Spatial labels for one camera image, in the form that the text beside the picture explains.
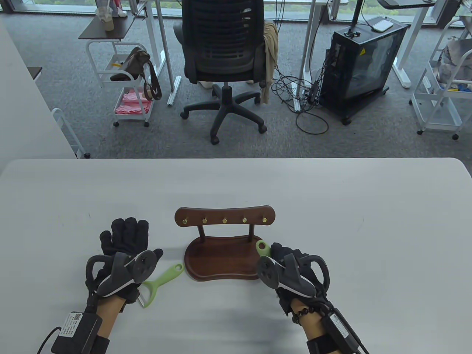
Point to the person's left hand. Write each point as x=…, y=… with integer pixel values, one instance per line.
x=127, y=234

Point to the person's right hand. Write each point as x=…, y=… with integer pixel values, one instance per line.
x=284, y=252

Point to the green vegetable scraper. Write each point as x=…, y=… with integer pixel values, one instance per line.
x=166, y=276
x=262, y=250

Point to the brown wooden key rack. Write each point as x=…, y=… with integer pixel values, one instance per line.
x=221, y=258

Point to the person's left forearm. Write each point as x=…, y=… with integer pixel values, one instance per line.
x=108, y=313

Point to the black left forearm sensor box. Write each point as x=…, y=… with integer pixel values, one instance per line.
x=79, y=335

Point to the person's right forearm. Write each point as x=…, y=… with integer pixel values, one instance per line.
x=313, y=328

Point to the grey right hand tracker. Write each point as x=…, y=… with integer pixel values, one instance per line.
x=295, y=280

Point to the grey hand tracker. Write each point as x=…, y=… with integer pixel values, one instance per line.
x=118, y=280
x=295, y=280

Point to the grey left hand tracker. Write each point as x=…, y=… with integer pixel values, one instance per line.
x=118, y=280

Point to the pink packets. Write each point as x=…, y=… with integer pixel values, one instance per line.
x=129, y=103

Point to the white partition panel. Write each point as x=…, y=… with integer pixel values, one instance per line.
x=22, y=110

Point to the black power strip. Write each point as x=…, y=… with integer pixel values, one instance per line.
x=313, y=92

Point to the brown handbag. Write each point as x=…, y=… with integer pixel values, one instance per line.
x=132, y=62

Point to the black computer case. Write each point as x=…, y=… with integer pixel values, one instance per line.
x=365, y=66

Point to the dark cart tabletop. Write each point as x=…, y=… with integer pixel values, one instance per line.
x=96, y=31

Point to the beige garment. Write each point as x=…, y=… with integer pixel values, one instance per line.
x=270, y=44

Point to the clear plastic drink cup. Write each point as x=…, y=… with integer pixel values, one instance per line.
x=107, y=22

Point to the black mesh office chair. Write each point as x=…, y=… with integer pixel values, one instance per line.
x=221, y=37

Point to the black stand pole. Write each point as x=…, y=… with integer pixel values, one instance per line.
x=356, y=18

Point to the white flat device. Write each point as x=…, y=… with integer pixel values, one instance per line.
x=381, y=25

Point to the grey bag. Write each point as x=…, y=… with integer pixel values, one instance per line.
x=455, y=59

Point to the white desk frame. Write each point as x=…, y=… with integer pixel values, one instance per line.
x=309, y=37
x=413, y=40
x=155, y=37

